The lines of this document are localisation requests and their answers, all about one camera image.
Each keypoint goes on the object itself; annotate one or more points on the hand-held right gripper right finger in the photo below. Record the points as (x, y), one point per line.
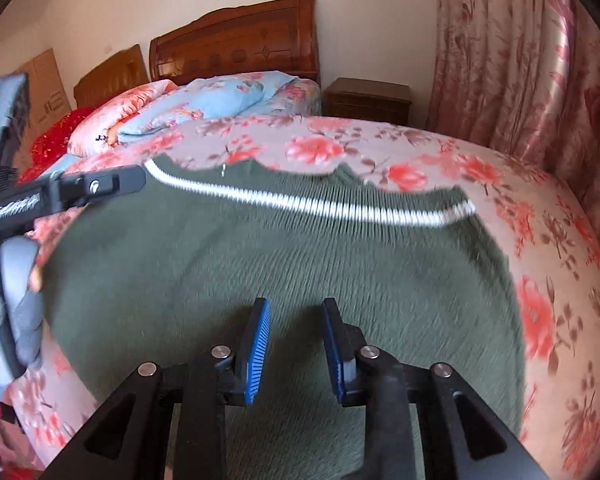
(332, 360)

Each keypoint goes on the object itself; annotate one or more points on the small wooden headboard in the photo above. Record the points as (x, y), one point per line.
(110, 75)

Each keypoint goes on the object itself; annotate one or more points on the dark wooden nightstand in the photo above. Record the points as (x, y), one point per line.
(367, 102)

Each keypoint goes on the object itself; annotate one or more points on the green knit sweater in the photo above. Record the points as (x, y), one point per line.
(280, 260)

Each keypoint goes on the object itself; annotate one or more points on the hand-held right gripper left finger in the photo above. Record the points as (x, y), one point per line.
(257, 355)

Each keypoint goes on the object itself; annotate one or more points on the pink floral curtain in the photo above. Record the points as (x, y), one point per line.
(505, 60)

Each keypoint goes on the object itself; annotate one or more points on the cardboard box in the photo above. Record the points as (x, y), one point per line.
(47, 90)

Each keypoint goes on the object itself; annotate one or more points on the floral bed sheet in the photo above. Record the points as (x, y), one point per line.
(555, 260)

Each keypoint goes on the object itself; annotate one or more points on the blue floral pillow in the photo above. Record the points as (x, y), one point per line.
(220, 95)

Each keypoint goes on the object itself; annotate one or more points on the large carved wooden headboard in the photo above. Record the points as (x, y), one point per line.
(240, 40)

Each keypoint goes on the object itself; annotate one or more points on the red blanket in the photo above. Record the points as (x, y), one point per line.
(50, 145)

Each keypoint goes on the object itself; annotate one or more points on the person's left hand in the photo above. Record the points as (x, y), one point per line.
(25, 310)

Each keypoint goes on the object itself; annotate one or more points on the pink floral pillow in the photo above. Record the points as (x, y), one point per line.
(115, 115)

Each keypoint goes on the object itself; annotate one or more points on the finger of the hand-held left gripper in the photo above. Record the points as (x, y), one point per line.
(100, 185)
(5, 120)

